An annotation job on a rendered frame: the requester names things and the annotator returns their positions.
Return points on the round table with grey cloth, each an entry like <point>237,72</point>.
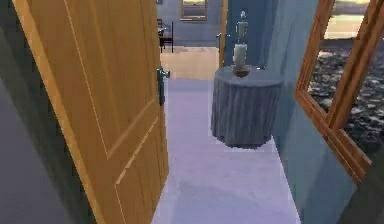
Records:
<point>245,106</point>

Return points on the white candle in brown holder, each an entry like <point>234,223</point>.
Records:
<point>240,58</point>

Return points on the black chair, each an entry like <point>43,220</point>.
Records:
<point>166,36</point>

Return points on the light wooden room door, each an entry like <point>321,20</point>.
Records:
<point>100,100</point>

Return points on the grey slender statuette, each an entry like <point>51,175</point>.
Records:
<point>241,28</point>

